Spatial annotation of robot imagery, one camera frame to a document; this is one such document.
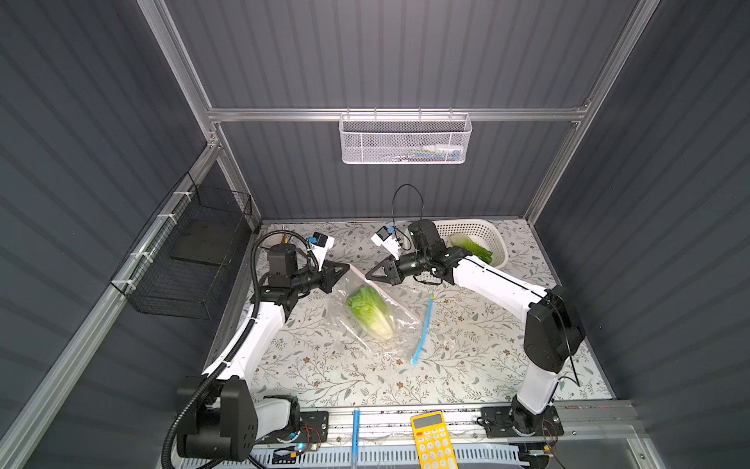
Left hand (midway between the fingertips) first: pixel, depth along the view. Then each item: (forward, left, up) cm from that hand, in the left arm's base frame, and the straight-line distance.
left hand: (349, 268), depth 78 cm
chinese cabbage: (+24, -37, -15) cm, 47 cm away
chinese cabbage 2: (+20, -39, -13) cm, 46 cm away
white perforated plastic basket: (+30, -49, -18) cm, 60 cm away
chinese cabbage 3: (-6, -5, -10) cm, 13 cm away
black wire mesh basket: (-2, +43, +5) cm, 43 cm away
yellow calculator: (-38, -21, -21) cm, 48 cm away
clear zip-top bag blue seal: (+1, -18, -22) cm, 29 cm away
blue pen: (-36, -2, -21) cm, 42 cm away
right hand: (-3, -6, 0) cm, 7 cm away
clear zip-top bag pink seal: (-1, -1, -3) cm, 4 cm away
